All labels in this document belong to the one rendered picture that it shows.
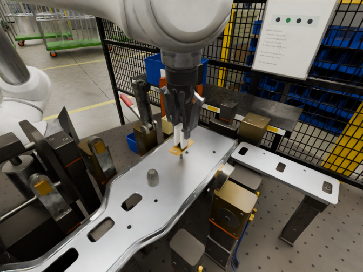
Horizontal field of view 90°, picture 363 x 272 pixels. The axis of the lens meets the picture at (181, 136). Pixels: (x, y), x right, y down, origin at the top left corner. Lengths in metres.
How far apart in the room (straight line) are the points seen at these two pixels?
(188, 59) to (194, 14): 0.21
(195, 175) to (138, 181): 0.16
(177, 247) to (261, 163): 0.35
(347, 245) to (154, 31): 0.93
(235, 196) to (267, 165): 0.21
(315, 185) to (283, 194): 0.37
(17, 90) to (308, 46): 1.18
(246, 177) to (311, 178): 0.18
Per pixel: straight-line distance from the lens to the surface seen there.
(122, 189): 0.53
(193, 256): 0.45
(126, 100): 0.66
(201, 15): 0.19
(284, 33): 0.90
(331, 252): 0.92
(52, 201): 0.54
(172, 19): 0.18
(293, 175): 0.63
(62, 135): 0.58
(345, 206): 1.09
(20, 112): 1.06
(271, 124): 0.77
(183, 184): 0.52
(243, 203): 0.45
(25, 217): 0.64
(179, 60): 0.39
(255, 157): 0.64
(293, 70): 0.92
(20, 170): 0.55
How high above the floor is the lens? 1.41
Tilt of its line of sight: 37 degrees down
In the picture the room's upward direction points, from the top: straight up
